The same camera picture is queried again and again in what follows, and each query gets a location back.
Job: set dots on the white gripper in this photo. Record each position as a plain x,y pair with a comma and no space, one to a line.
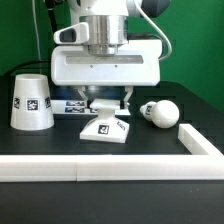
135,64

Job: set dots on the white lamp base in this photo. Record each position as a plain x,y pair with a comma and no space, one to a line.
106,126

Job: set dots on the white lamp bulb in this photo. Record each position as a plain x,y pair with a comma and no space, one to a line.
164,114

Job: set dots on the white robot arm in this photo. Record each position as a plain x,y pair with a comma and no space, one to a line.
97,50

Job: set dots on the white lamp shade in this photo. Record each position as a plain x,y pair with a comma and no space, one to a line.
31,108

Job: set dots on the white tag sheet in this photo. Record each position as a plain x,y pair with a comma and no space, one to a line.
71,107

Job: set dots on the white L-shaped fence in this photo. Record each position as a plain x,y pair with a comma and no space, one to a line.
204,162

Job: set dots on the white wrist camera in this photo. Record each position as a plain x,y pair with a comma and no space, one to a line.
73,35

